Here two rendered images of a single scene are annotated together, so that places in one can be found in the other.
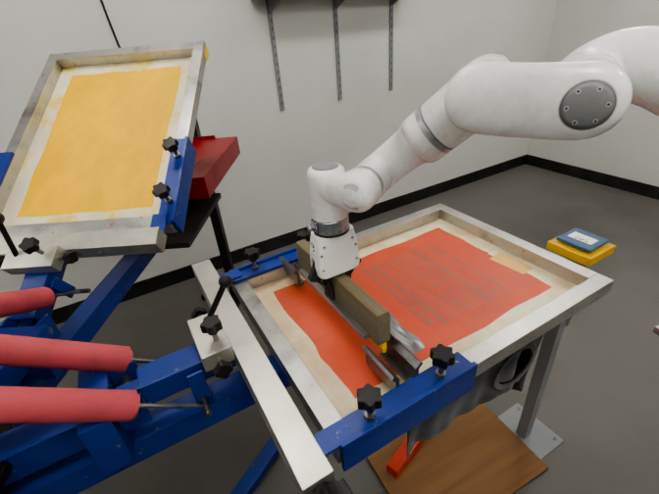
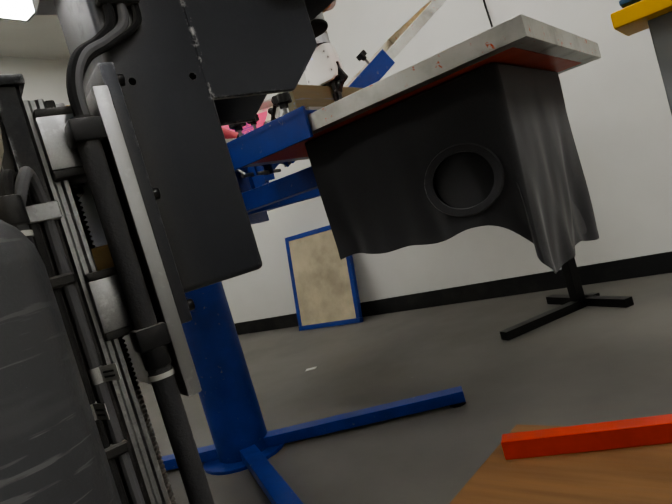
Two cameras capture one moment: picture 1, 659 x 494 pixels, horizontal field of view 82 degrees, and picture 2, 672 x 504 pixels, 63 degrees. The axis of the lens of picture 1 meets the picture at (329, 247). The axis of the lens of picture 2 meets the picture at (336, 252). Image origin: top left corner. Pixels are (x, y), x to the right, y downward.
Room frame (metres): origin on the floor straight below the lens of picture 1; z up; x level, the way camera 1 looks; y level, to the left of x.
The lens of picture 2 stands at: (-0.02, -1.35, 0.75)
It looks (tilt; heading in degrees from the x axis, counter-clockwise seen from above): 3 degrees down; 66
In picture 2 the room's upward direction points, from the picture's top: 16 degrees counter-clockwise
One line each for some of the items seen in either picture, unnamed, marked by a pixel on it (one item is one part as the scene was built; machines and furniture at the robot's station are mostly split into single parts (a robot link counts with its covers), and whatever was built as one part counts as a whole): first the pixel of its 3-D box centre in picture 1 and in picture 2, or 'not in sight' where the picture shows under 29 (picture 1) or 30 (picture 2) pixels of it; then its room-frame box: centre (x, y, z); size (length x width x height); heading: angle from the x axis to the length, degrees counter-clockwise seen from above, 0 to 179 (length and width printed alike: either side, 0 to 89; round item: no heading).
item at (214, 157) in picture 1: (176, 167); not in sight; (1.73, 0.67, 1.06); 0.61 x 0.46 x 0.12; 177
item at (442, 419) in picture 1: (469, 374); (414, 187); (0.66, -0.33, 0.77); 0.46 x 0.09 x 0.36; 117
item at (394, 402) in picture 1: (406, 404); (267, 142); (0.44, -0.11, 0.98); 0.30 x 0.05 x 0.07; 117
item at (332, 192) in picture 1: (342, 194); not in sight; (0.67, -0.03, 1.30); 0.15 x 0.10 x 0.11; 60
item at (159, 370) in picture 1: (187, 367); not in sight; (0.54, 0.30, 1.02); 0.17 x 0.06 x 0.05; 117
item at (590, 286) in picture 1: (408, 284); (408, 107); (0.79, -0.20, 0.97); 0.79 x 0.58 x 0.04; 117
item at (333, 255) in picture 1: (332, 246); (322, 65); (0.69, -0.01, 1.17); 0.10 x 0.08 x 0.11; 117
